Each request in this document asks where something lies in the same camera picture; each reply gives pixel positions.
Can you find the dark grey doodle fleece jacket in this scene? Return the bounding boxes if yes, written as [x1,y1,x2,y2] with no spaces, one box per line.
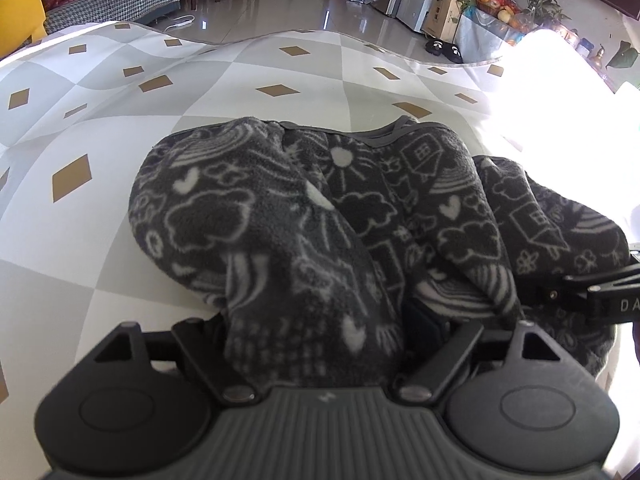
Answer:
[128,116,629,390]

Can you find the black white slippers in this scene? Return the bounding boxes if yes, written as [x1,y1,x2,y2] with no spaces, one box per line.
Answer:
[425,39,464,64]

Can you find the grey white checkered tablecloth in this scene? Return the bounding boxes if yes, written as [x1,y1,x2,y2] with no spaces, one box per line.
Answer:
[0,20,622,406]

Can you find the cardboard box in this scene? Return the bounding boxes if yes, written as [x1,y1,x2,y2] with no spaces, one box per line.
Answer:
[422,0,462,42]

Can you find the fruit bowl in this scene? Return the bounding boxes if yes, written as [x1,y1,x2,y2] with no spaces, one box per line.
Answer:
[475,0,520,24]

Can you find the checkered grey sofa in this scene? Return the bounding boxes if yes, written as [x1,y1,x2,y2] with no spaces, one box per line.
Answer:
[44,0,180,35]

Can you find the yellow plastic chair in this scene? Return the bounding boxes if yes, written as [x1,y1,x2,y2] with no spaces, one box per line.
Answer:
[0,0,47,58]

